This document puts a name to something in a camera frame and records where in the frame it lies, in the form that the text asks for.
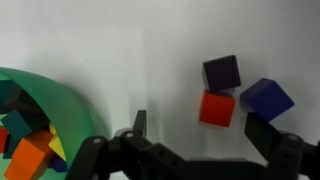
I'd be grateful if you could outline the small orange block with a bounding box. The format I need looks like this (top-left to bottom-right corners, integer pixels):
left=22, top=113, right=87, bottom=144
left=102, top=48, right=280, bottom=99
left=198, top=88, right=237, bottom=129

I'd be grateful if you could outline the red block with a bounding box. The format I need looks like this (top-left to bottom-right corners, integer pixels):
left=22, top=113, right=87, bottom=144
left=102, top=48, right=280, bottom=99
left=0, top=127, right=9, bottom=155

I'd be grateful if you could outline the green bowl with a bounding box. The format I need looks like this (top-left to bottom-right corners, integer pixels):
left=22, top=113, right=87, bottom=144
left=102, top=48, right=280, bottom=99
left=0, top=66, right=112, bottom=180

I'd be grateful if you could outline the dark teal block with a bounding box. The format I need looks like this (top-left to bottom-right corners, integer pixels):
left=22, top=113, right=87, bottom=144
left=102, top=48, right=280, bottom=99
left=0, top=109, right=34, bottom=143

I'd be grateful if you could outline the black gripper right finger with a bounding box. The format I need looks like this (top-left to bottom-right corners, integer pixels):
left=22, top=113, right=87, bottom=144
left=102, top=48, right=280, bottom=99
left=244, top=111, right=320, bottom=180

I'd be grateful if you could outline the black block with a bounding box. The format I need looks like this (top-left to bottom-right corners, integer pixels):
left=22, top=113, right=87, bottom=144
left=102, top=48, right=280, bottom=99
left=0, top=79, right=51, bottom=134

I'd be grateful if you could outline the large orange block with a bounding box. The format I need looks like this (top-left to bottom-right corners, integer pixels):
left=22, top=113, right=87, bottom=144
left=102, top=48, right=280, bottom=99
left=3, top=128, right=56, bottom=180

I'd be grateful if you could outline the small dark purple block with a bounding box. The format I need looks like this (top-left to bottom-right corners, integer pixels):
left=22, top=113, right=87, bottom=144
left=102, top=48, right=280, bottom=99
left=202, top=54, right=242, bottom=94

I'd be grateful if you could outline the small blue block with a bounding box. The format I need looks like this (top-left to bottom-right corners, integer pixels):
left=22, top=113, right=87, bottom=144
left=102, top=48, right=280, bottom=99
left=239, top=77, right=296, bottom=123

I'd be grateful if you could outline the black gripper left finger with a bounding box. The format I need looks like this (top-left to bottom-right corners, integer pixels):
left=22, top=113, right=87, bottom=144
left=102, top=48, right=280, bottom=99
left=64, top=109, right=188, bottom=180

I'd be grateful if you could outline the dark blue block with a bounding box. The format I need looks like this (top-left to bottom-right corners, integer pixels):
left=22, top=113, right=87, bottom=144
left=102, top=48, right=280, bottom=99
left=49, top=155, right=69, bottom=174

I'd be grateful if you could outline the yellow block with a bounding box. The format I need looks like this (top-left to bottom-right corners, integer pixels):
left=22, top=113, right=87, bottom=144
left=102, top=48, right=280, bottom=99
left=48, top=123, right=68, bottom=163

